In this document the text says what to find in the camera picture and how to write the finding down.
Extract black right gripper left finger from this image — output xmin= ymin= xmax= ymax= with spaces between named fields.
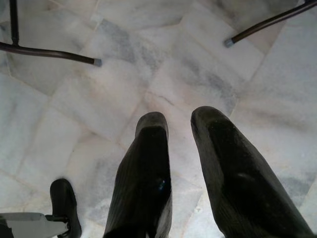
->
xmin=103 ymin=112 xmax=173 ymax=238

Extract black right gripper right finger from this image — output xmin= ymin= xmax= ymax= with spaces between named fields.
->
xmin=190 ymin=106 xmax=315 ymax=238

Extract dark metal chair leg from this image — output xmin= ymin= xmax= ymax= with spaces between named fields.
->
xmin=224 ymin=0 xmax=317 ymax=48

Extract dark metal chair leg frame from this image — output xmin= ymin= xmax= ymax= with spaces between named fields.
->
xmin=0 ymin=0 xmax=103 ymax=67

